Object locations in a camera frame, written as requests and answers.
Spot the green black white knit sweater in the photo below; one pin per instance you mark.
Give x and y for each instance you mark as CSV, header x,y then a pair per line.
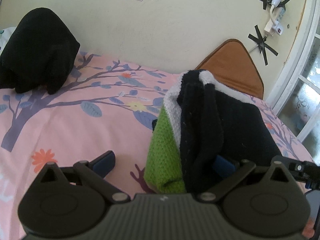
x,y
201,119

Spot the brown cushion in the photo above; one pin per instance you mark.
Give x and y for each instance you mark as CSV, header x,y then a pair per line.
x,y
231,64

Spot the black folded garment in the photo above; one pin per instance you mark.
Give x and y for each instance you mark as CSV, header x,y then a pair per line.
x,y
40,53

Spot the white power strip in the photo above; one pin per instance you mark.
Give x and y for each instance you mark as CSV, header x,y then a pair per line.
x,y
274,24

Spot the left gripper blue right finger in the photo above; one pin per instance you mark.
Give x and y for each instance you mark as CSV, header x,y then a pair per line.
x,y
227,177

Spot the white window frame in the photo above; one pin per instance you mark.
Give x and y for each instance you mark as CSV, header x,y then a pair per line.
x,y
295,97

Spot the pink floral bed sheet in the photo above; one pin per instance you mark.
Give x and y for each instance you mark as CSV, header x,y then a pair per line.
x,y
105,104

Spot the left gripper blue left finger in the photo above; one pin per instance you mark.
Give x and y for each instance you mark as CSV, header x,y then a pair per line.
x,y
92,174

